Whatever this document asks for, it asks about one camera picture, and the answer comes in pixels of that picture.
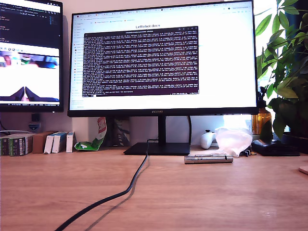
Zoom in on patterned grey book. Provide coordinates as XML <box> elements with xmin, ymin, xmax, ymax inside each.
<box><xmin>113</xmin><ymin>116</ymin><xmax>131</xmax><ymax>146</ymax></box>

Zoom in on large black Huawei monitor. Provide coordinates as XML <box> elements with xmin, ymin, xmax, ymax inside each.
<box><xmin>67</xmin><ymin>0</ymin><xmax>259</xmax><ymax>156</ymax></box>

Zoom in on white game controller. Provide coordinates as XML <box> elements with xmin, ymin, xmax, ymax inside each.
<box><xmin>200</xmin><ymin>129</ymin><xmax>218</xmax><ymax>150</ymax></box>

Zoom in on green snack bag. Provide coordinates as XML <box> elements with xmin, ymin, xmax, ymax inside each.
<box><xmin>74</xmin><ymin>116</ymin><xmax>107</xmax><ymax>152</ymax></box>

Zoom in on crumpled white plastic bag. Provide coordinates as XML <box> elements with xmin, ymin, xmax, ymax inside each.
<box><xmin>214</xmin><ymin>127</ymin><xmax>253</xmax><ymax>158</ymax></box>

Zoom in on white and blue small box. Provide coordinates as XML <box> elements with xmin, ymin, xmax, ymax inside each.
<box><xmin>65</xmin><ymin>131</ymin><xmax>77</xmax><ymax>153</ymax></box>
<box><xmin>43</xmin><ymin>134</ymin><xmax>57</xmax><ymax>154</ymax></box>
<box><xmin>51</xmin><ymin>131</ymin><xmax>68</xmax><ymax>154</ymax></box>

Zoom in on amber glass pump bottle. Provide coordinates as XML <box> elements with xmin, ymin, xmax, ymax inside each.
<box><xmin>252</xmin><ymin>86</ymin><xmax>274</xmax><ymax>141</ymax></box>

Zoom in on brown cardboard box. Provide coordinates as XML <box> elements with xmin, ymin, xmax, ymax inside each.
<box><xmin>32</xmin><ymin>131</ymin><xmax>58</xmax><ymax>154</ymax></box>

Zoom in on black leather pouch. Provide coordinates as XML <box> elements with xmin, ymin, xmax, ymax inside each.
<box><xmin>251</xmin><ymin>139</ymin><xmax>301</xmax><ymax>157</ymax></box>

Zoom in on green and white carton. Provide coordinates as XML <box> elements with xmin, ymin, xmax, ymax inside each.
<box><xmin>8</xmin><ymin>134</ymin><xmax>33</xmax><ymax>156</ymax></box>

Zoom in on green leafy houseplant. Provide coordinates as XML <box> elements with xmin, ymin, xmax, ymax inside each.
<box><xmin>255</xmin><ymin>0</ymin><xmax>308</xmax><ymax>140</ymax></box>

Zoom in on dark plant pot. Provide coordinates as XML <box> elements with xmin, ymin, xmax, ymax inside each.
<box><xmin>282</xmin><ymin>131</ymin><xmax>308</xmax><ymax>154</ymax></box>

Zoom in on black monitor with code windows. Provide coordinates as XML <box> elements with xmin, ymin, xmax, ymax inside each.
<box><xmin>0</xmin><ymin>0</ymin><xmax>64</xmax><ymax>113</ymax></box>

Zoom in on dark green carton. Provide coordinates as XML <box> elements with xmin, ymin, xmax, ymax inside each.
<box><xmin>0</xmin><ymin>136</ymin><xmax>10</xmax><ymax>156</ymax></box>

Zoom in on thin black monitor cable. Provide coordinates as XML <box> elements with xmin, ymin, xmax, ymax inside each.
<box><xmin>187</xmin><ymin>115</ymin><xmax>193</xmax><ymax>146</ymax></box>

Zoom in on thick black table cable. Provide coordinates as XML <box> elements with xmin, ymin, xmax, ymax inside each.
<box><xmin>54</xmin><ymin>139</ymin><xmax>165</xmax><ymax>231</ymax></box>

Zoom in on white cable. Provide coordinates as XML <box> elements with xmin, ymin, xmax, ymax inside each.
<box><xmin>0</xmin><ymin>129</ymin><xmax>32</xmax><ymax>135</ymax></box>

